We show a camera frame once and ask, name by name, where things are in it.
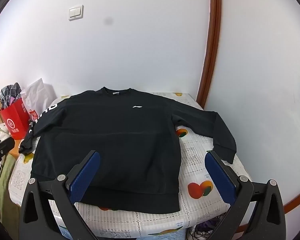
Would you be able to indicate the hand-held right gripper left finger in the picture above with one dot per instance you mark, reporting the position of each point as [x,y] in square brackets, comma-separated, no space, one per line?
[86,177]

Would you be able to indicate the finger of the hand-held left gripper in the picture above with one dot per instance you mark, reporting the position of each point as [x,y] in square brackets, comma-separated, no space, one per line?
[3,147]

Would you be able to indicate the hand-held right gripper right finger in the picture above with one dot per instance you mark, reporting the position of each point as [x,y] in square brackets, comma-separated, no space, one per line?
[220,177]

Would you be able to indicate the black sweatshirt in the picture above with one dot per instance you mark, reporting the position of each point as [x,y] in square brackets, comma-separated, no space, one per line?
[115,142]

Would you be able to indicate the green cloth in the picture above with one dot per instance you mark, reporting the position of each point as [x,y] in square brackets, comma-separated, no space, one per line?
[5,180]

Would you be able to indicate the white printed cloth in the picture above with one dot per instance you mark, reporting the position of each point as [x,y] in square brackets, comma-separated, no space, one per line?
[0,130]

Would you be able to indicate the fruit print lace tablecloth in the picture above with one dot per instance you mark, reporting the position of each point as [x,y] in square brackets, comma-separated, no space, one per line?
[202,155]

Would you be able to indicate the red paper bag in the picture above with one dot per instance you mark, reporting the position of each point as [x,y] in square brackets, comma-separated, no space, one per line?
[15,120]

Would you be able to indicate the small red white bag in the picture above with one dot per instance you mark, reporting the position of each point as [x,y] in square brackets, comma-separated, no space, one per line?
[33,115]

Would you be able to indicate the plaid cloth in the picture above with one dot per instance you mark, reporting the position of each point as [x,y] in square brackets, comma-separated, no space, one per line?
[8,92]

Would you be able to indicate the white plastic bag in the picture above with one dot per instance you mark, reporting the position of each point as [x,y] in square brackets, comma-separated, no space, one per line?
[40,95]

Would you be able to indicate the brown wooden baseboard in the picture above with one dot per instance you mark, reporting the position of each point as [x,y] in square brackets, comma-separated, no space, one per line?
[298,200]

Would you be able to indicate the brown wooden door frame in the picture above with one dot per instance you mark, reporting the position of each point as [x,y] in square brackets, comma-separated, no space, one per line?
[211,42]

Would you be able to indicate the white wall light switch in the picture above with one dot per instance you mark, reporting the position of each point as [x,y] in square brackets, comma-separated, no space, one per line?
[76,12]

